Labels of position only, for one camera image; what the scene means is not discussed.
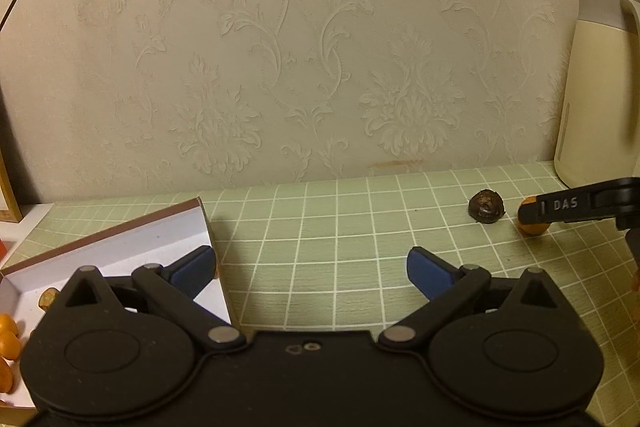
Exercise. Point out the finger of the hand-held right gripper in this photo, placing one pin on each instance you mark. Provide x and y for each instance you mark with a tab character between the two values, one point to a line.
590	204
633	247

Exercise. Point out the large orange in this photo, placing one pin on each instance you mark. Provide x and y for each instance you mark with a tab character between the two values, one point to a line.
4	374

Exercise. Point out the wooden picture frame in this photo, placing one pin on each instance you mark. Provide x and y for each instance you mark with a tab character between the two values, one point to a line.
7	197

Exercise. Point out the brown cardboard box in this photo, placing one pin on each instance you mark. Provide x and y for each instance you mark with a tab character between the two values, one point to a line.
150	237

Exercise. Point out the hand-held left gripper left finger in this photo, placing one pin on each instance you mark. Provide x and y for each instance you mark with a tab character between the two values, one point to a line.
192	269

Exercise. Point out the cream thermos jug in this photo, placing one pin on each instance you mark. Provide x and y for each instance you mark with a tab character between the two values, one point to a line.
595	107

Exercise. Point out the green checked tablecloth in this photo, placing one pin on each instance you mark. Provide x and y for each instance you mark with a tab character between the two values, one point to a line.
325	232

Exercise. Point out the medium orange tangerine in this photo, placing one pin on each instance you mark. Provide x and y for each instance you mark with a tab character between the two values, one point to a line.
533	230

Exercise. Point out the round orange tangerine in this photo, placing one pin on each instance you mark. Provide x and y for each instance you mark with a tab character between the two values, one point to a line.
10	345

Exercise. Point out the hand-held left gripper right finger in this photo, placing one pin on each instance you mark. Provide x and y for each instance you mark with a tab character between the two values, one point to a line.
430	269

